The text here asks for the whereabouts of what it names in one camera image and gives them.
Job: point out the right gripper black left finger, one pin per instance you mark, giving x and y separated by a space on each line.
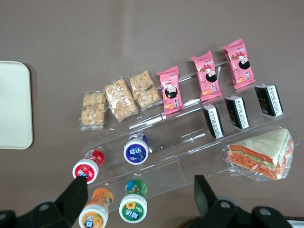
76 199

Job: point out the pink cartoon snack pack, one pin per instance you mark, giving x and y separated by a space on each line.
206 76
170 91
238 64

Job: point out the blue gum bottle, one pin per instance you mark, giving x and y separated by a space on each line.
135 152

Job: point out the rice crispy snack pack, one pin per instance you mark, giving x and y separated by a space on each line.
145 90
93 110
121 99

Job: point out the red gum bottle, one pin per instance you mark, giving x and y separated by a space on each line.
89 164

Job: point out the green gum bottle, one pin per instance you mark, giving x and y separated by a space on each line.
133 204

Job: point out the cream plastic tray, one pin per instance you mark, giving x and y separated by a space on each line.
14 104

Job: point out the black rice ball pack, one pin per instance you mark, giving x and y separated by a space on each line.
269 99
213 121
237 111

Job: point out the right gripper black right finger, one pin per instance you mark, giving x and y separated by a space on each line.
204 197

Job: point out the orange gum bottle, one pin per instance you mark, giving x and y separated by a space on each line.
96 211

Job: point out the wrapped triangle sandwich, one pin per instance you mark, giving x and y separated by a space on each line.
261 152

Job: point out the clear acrylic stepped stand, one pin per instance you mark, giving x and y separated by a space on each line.
185 142

